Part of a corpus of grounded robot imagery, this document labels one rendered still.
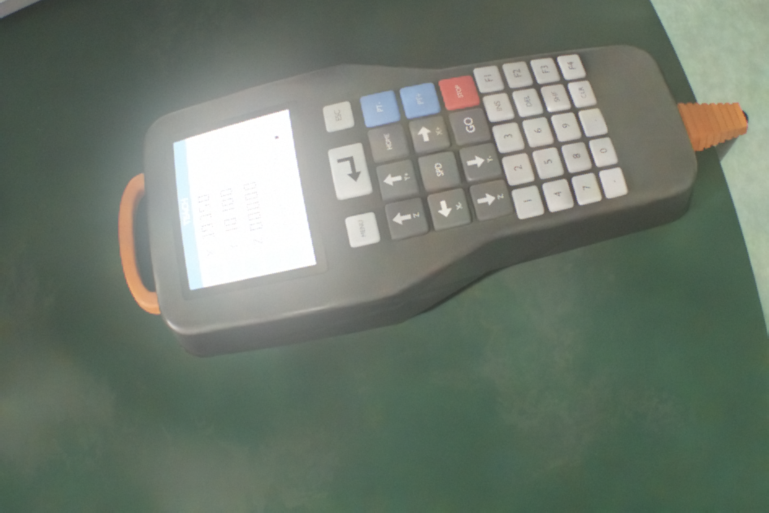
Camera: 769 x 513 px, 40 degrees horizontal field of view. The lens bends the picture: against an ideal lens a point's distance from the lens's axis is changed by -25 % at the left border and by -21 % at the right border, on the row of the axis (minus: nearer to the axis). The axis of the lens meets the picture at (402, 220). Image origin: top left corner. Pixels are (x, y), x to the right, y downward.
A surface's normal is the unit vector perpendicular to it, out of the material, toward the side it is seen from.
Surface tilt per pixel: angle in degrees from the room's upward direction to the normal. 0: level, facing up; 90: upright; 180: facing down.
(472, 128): 0
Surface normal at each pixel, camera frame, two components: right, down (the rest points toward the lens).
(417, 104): -0.07, -0.48
